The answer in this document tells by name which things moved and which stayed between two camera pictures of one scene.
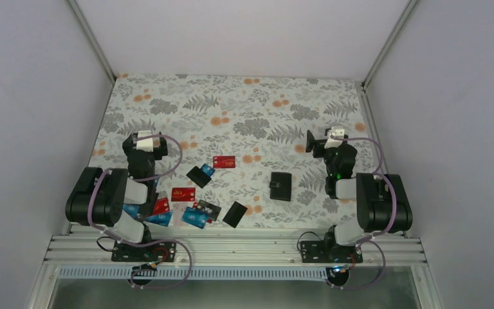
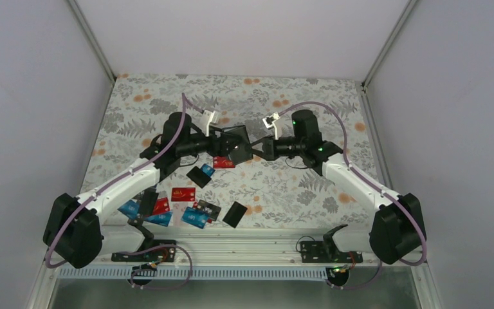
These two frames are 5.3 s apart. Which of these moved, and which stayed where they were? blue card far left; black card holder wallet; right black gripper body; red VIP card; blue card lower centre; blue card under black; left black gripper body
Moved: left black gripper body; right black gripper body; black card holder wallet
Stayed: blue card lower centre; blue card under black; blue card far left; red VIP card
